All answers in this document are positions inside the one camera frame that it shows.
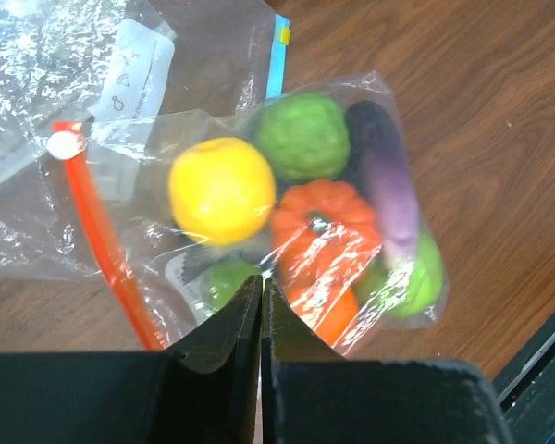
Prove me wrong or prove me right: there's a green toy pepper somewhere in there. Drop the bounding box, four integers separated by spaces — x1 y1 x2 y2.
209 257 262 310

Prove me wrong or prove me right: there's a clear bag orange zipper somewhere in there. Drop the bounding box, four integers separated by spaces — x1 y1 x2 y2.
0 71 449 355

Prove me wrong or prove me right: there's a yellow lemon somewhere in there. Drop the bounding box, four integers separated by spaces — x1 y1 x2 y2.
167 137 277 246

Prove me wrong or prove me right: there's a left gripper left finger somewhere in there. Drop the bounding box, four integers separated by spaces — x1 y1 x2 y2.
0 276 263 443

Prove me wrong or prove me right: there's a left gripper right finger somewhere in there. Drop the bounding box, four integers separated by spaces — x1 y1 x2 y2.
261 281 513 443

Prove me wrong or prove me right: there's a green apple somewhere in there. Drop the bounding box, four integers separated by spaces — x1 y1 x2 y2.
353 230 445 318

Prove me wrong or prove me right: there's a purple eggplant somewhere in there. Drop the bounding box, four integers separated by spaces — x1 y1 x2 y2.
345 101 420 270

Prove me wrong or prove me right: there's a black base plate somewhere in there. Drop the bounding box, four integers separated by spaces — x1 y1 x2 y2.
493 312 555 443

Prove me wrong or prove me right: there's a clear bag blue zipper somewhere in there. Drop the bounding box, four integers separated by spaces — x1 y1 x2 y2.
0 1 290 185

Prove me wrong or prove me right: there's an orange toy pumpkin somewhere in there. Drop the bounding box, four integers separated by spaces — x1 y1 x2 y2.
270 179 384 288

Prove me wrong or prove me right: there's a small orange tangerine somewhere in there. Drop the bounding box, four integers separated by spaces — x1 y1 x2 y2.
286 283 360 347

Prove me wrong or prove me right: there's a grey toy fish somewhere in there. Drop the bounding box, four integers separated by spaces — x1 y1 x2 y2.
165 245 222 325

